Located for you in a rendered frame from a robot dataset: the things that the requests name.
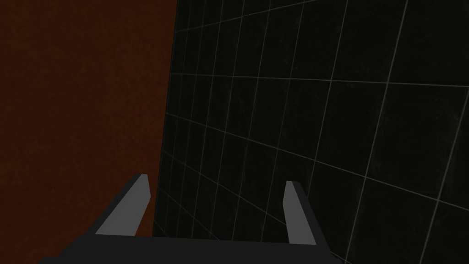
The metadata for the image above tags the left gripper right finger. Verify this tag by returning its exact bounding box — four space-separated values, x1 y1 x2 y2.
282 180 330 246

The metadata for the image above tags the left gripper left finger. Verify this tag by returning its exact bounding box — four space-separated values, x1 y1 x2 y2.
86 174 152 237

